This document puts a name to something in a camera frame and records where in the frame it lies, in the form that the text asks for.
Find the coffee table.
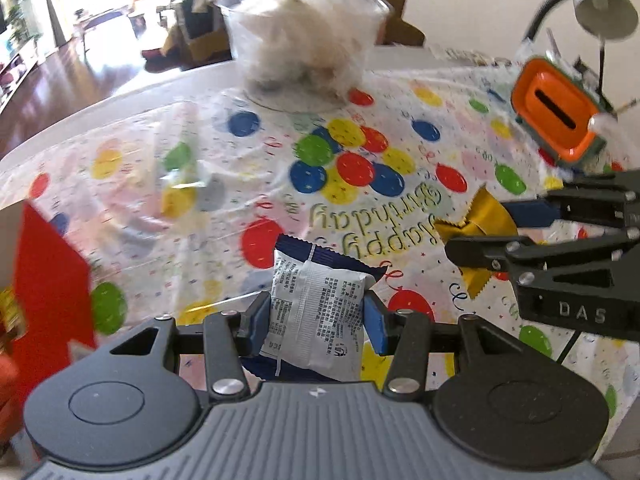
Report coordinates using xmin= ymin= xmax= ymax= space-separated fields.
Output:
xmin=74 ymin=4 xmax=137 ymax=42

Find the white plastic bag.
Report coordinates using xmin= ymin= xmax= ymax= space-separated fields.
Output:
xmin=232 ymin=0 xmax=383 ymax=96

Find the balloon print tablecloth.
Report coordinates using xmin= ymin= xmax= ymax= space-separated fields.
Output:
xmin=0 ymin=52 xmax=640 ymax=461

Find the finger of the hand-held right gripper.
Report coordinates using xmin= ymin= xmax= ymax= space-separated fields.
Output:
xmin=499 ymin=169 xmax=640 ymax=229
xmin=444 ymin=229 xmax=640 ymax=274

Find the gold snack packet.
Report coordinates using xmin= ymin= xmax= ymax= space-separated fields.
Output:
xmin=434 ymin=186 xmax=522 ymax=302

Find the clear printed plastic wrapper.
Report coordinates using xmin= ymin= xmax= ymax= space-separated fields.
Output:
xmin=429 ymin=44 xmax=512 ymax=69

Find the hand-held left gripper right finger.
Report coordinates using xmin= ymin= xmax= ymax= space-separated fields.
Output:
xmin=363 ymin=291 xmax=542 ymax=403

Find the blue white snack packet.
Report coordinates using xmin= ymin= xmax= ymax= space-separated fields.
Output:
xmin=259 ymin=234 xmax=387 ymax=382

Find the red cardboard box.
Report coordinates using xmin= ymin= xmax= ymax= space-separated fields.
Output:
xmin=0 ymin=202 xmax=99 ymax=467

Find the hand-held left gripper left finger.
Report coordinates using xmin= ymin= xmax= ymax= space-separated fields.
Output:
xmin=102 ymin=290 xmax=274 ymax=403

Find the crumpled clear plastic film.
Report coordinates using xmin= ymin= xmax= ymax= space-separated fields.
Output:
xmin=100 ymin=144 xmax=232 ymax=242

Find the green potted plant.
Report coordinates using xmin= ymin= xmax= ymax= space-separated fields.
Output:
xmin=6 ymin=0 xmax=32 ymax=47

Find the clear plastic bin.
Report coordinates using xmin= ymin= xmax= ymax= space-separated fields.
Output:
xmin=214 ymin=0 xmax=394 ymax=112

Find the white tissue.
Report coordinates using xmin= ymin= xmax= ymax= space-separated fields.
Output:
xmin=589 ymin=111 xmax=622 ymax=137

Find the orange green tissue box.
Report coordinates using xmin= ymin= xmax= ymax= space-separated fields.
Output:
xmin=509 ymin=56 xmax=610 ymax=164

